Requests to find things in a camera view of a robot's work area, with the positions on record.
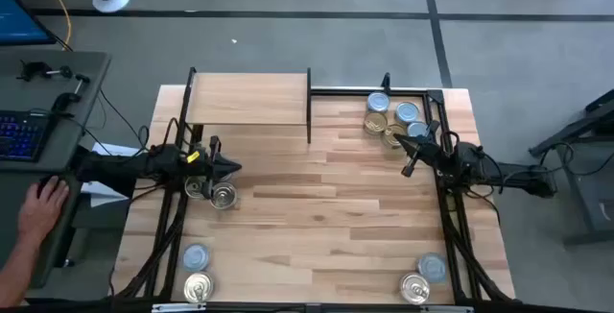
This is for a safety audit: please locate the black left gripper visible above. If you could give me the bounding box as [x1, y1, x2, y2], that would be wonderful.
[180, 135, 243, 201]

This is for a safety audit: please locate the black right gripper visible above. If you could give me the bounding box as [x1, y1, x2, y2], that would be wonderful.
[393, 121, 460, 176]

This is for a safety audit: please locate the plain-lid silver seafood can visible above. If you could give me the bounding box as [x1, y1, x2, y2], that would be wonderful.
[406, 120, 430, 139]
[366, 90, 390, 114]
[394, 101, 421, 126]
[181, 243, 211, 273]

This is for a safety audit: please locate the gold-lid green label can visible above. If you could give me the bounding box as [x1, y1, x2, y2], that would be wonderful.
[381, 124, 408, 151]
[363, 110, 389, 136]

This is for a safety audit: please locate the person's forearm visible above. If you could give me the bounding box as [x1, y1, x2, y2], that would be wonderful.
[0, 235, 42, 307]

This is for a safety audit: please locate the blue-lid can bottom right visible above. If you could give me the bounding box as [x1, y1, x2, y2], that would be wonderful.
[416, 253, 448, 284]

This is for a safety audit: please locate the white paper sheet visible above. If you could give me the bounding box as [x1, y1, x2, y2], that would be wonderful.
[79, 142, 141, 208]

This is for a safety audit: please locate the black desk clamp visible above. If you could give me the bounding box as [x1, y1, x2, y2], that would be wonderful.
[51, 73, 91, 113]
[16, 60, 74, 83]

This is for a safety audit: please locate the black metal side table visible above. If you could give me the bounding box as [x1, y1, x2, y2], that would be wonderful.
[527, 89, 614, 247]

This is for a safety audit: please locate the person's hand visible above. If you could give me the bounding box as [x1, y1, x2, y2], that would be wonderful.
[17, 176, 71, 250]

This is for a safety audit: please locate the grey desk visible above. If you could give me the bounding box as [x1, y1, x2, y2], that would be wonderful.
[0, 49, 112, 289]

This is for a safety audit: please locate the backlit black keyboard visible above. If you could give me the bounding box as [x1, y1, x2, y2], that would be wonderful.
[0, 109, 53, 163]

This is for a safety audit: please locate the computer monitor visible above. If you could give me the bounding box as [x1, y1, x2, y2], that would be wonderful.
[0, 0, 57, 47]

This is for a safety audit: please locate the wooden shelf black metal frame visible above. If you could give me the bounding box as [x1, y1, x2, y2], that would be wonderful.
[175, 66, 313, 145]

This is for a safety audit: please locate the black aluminium rig frame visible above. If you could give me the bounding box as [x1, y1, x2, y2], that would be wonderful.
[112, 71, 517, 313]

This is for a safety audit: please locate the black floor cable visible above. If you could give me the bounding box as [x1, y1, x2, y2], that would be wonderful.
[97, 87, 151, 157]

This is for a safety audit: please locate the silver edge bracket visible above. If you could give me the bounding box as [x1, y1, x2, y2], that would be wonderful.
[420, 304, 475, 313]
[152, 302, 207, 313]

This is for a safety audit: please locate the yellow cable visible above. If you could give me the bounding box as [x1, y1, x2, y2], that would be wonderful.
[34, 0, 73, 51]

